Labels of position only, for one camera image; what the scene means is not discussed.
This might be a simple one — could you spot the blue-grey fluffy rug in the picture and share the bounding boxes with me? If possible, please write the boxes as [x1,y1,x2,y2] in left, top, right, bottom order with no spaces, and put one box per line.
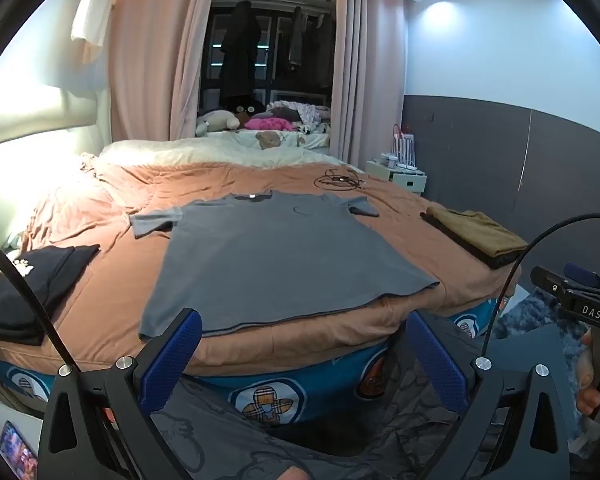
[495,287,588,431]

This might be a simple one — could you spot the pink clothing pile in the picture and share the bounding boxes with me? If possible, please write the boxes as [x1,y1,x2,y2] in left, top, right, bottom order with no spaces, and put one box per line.
[244,116,293,132]

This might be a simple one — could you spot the person's right hand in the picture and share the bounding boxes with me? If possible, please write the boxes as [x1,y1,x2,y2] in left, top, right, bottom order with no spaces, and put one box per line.
[575,331,600,418]

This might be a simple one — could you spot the white fluffy duvet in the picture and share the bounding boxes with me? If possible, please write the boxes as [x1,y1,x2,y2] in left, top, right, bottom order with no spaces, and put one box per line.
[100,137,331,167]

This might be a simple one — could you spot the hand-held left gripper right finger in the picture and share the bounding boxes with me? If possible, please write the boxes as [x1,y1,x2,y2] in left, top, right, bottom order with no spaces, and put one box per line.
[402,310,571,480]

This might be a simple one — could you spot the dark hanging clothes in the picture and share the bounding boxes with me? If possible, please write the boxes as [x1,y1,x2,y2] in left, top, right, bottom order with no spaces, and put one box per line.
[286,6,336,91]

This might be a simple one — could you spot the dark hanging coat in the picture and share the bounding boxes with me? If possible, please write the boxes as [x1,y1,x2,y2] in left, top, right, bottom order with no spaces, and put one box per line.
[219,1,262,106]

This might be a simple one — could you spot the white nightstand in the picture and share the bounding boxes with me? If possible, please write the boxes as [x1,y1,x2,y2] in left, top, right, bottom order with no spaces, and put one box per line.
[365,157,428,196]

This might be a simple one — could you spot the white hanging garment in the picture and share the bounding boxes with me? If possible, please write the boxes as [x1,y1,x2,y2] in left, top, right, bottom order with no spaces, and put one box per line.
[70,0,126,66]

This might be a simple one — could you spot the floral bedding pile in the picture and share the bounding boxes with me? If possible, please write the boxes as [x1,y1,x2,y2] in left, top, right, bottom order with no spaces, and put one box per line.
[267,101,331,136]

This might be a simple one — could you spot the coiled black cable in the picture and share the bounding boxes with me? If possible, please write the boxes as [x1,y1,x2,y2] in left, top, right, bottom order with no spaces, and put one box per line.
[314,169,368,191]

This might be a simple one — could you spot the black folded garment white print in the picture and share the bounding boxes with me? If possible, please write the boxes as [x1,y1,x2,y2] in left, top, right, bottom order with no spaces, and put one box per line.
[0,245,101,346]

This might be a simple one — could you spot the round bed orange cover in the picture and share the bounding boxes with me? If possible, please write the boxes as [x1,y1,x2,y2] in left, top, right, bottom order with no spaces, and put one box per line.
[0,160,526,376]

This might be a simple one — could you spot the pink curtain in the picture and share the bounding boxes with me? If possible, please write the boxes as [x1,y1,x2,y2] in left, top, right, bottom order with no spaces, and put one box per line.
[109,0,218,143]
[330,0,408,166]

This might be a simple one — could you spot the white wire rack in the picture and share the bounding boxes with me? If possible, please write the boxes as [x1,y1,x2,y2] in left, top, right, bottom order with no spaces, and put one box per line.
[390,125,421,171]

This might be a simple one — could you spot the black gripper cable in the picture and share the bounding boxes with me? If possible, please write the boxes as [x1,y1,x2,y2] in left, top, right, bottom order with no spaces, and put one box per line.
[482,215,600,361]
[0,230,81,368]

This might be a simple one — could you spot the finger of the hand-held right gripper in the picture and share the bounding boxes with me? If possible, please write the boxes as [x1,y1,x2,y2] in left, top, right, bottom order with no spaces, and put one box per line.
[530,265,577,307]
[564,262,600,293]

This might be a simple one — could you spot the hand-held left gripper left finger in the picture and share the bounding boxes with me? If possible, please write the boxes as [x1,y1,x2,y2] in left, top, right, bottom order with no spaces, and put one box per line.
[39,307,203,480]

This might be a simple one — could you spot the white padded headboard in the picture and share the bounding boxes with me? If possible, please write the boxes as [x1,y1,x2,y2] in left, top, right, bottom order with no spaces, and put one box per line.
[0,87,112,256]

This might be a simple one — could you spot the olive folded garment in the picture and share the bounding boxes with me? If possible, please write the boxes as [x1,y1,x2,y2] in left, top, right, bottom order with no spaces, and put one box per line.
[426,205,529,261]
[420,212,521,270]

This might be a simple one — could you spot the beige plush toy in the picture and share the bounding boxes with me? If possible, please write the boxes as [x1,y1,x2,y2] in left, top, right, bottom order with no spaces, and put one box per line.
[196,109,241,136]

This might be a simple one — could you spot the phone with lit screen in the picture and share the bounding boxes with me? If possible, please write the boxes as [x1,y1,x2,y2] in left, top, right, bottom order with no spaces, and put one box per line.
[0,420,38,480]

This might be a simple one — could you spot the cream window-seat bedding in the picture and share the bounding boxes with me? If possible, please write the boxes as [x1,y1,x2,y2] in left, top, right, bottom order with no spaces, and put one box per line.
[196,129,331,151]

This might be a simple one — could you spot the grey t-shirt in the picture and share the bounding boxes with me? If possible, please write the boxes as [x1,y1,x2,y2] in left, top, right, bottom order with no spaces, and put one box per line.
[129,190,441,342]

